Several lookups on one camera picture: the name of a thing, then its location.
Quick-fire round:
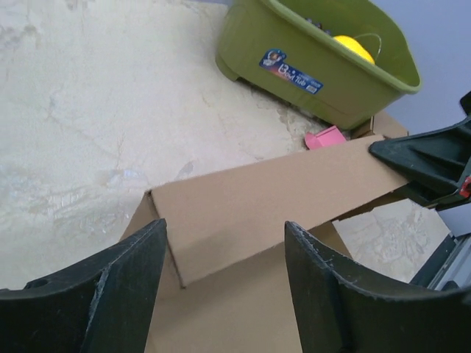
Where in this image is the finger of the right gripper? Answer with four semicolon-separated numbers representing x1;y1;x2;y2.
369;117;470;210

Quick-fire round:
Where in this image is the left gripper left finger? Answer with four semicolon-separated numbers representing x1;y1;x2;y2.
1;219;167;352

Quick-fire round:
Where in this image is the olive green plastic tub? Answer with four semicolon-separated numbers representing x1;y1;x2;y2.
216;1;421;129

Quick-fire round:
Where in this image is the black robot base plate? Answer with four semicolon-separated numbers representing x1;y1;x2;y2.
410;234;470;291

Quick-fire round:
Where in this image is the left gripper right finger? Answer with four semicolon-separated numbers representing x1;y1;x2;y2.
284;221;470;353

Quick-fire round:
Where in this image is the yellow mango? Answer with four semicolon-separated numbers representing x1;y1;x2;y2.
333;35;375;65

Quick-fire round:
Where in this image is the dark purple grape bunch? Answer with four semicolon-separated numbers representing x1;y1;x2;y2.
306;18;331;35

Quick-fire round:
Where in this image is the small brown cardboard box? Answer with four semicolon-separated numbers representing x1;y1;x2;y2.
350;111;408;139

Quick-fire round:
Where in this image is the pink notepad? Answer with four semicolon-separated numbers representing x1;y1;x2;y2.
304;126;347;150

